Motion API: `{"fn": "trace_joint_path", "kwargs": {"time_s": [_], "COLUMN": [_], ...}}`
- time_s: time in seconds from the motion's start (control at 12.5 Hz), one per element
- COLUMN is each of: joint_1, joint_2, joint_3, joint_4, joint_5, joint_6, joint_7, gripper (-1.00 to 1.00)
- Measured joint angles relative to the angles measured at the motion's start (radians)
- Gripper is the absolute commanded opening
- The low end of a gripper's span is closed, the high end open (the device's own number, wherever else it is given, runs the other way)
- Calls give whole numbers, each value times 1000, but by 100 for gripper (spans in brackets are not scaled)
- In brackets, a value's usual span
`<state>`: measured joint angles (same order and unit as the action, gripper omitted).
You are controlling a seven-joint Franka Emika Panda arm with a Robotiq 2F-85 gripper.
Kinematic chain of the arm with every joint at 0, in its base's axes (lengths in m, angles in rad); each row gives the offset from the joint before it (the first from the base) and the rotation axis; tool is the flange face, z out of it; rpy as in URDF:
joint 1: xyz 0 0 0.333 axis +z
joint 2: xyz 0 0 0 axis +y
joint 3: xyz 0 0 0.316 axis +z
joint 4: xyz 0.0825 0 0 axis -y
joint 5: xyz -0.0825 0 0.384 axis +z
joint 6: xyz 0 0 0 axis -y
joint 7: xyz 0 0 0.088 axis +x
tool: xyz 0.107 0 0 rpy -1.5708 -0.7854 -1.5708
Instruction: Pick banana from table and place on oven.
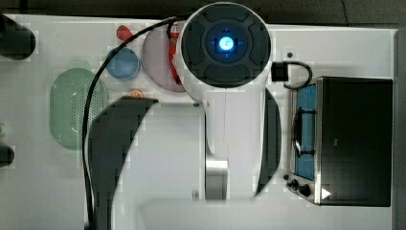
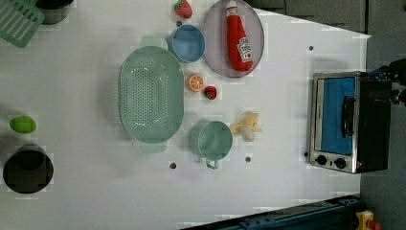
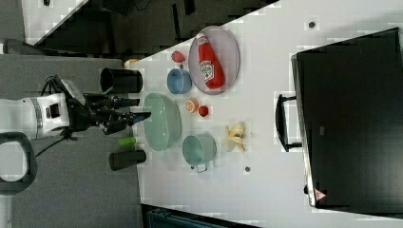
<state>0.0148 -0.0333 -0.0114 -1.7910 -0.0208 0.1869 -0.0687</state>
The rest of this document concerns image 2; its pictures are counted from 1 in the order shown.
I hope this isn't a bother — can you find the plush peeled banana toy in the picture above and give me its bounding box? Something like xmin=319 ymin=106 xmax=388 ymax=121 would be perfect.
xmin=230 ymin=113 xmax=262 ymax=142

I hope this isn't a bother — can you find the black toaster oven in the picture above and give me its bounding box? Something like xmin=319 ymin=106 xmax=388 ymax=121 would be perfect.
xmin=308 ymin=72 xmax=392 ymax=173

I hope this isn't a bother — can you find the small red strawberry toy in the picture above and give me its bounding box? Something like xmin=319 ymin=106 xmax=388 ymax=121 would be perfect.
xmin=204 ymin=86 xmax=217 ymax=100

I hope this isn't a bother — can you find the orange slice toy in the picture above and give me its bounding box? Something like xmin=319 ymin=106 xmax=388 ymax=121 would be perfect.
xmin=186 ymin=74 xmax=204 ymax=92

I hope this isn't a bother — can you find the green oval colander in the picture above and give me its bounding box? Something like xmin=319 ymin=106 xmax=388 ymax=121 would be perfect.
xmin=119 ymin=35 xmax=184 ymax=153

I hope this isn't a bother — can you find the plush red ketchup bottle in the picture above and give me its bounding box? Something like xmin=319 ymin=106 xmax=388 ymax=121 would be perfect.
xmin=226 ymin=0 xmax=253 ymax=72

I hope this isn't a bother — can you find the blue bowl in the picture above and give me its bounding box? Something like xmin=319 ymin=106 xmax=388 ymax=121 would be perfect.
xmin=168 ymin=24 xmax=206 ymax=63

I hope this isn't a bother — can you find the grey round plate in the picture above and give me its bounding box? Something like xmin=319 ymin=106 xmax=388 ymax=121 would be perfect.
xmin=201 ymin=0 xmax=264 ymax=78

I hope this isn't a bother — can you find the large red strawberry toy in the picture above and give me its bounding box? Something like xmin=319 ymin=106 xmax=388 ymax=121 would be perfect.
xmin=173 ymin=0 xmax=192 ymax=19

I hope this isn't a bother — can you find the green lime toy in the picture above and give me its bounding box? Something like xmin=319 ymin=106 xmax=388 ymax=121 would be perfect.
xmin=10 ymin=116 xmax=37 ymax=134

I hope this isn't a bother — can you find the dark grey pot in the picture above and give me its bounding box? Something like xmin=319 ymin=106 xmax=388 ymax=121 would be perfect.
xmin=35 ymin=0 xmax=74 ymax=25

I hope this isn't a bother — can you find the black round cup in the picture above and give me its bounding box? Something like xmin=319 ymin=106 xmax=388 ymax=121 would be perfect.
xmin=3 ymin=145 xmax=54 ymax=194

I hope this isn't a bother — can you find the yellow red emergency button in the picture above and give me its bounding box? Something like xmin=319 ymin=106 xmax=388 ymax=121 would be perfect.
xmin=356 ymin=210 xmax=382 ymax=230

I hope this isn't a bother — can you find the green slotted dish rack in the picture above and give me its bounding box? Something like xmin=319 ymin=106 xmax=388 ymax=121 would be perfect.
xmin=0 ymin=0 xmax=45 ymax=48

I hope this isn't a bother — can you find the green cup with handle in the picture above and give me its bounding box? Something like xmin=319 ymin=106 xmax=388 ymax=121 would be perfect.
xmin=189 ymin=121 xmax=233 ymax=170

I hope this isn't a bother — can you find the blue metal frame rail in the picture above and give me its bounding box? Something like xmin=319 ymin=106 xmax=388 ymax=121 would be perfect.
xmin=183 ymin=195 xmax=365 ymax=230

